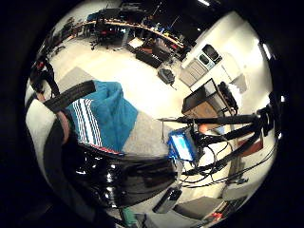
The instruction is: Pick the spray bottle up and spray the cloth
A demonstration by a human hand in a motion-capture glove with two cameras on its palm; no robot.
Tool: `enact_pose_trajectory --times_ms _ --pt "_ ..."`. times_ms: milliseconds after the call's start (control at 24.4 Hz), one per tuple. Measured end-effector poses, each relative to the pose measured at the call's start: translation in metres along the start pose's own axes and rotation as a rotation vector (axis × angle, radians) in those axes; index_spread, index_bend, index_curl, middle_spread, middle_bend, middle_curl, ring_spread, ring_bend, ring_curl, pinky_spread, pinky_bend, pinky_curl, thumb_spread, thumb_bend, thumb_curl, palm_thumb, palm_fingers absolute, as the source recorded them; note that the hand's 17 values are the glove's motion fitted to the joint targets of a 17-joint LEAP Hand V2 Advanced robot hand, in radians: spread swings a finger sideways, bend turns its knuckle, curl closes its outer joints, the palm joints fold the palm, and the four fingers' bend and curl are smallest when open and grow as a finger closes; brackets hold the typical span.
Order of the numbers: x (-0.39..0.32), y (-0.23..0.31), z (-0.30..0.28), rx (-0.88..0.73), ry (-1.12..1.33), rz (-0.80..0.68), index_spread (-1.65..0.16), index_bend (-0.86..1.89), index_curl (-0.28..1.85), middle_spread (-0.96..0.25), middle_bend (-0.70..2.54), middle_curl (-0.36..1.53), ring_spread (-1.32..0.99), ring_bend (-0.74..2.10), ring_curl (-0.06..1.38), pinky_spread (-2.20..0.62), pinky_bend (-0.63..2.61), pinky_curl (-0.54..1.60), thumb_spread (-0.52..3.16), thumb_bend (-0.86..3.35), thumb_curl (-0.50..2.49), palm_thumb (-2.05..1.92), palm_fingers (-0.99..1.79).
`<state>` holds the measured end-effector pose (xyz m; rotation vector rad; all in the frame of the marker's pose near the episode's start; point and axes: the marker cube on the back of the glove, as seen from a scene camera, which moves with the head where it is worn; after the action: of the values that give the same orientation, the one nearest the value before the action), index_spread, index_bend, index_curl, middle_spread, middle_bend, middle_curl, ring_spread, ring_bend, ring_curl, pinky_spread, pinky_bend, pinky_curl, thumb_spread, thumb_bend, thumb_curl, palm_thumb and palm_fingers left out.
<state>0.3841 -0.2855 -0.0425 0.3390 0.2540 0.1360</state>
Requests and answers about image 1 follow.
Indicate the black camera stand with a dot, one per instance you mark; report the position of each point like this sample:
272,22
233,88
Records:
42,76

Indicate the black microwave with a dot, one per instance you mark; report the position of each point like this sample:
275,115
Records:
211,52

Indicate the black backpack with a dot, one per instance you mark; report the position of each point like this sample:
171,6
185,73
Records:
166,76

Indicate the white open box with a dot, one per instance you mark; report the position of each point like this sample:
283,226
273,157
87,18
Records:
136,43

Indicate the black rectangular device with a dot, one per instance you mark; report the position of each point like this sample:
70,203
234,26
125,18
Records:
167,200

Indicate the long black case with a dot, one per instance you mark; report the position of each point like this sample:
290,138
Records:
148,58

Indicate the the person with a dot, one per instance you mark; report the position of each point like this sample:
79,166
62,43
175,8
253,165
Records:
38,126

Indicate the black office chair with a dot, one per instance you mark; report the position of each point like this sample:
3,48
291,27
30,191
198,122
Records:
102,34

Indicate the black tripod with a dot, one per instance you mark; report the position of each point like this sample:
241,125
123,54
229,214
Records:
228,120

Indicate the glossy black bag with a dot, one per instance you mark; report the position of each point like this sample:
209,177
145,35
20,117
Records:
126,177

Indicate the white cabinet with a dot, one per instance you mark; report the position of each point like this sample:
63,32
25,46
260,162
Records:
196,68

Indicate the green object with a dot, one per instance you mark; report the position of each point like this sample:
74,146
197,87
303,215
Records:
128,217

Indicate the blue device with screen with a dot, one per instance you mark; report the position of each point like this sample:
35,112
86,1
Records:
183,145

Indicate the long wooden desk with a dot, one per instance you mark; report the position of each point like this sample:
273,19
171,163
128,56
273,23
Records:
148,29

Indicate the blue white-striped towel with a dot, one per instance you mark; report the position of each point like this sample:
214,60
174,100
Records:
110,117

